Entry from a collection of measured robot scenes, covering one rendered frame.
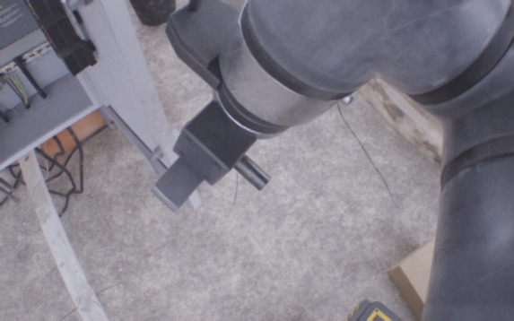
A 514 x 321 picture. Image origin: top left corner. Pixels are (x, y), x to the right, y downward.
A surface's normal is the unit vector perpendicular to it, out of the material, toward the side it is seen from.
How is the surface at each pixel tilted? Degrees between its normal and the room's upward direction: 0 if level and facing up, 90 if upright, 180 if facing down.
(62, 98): 0
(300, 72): 89
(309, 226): 0
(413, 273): 0
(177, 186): 25
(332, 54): 94
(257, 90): 84
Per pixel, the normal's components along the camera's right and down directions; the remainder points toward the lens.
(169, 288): 0.00, -0.49
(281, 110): -0.18, 0.89
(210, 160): -0.55, 0.67
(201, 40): 0.39, -0.33
